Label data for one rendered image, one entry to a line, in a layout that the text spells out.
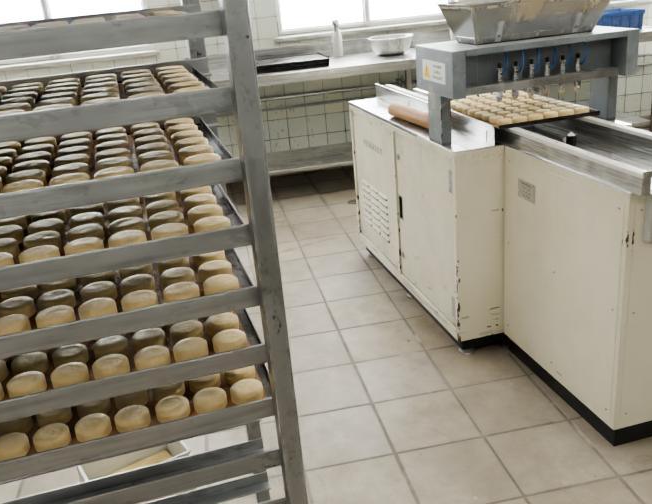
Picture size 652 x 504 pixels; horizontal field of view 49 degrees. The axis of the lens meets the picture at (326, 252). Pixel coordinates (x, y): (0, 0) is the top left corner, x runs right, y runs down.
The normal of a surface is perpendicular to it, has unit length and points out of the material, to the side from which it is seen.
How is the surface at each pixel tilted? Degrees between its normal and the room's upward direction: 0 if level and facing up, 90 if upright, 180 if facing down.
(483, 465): 0
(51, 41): 90
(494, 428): 0
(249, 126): 90
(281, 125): 90
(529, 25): 115
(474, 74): 90
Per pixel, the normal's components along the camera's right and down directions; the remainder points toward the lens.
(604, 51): 0.26, 0.33
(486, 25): 0.27, 0.69
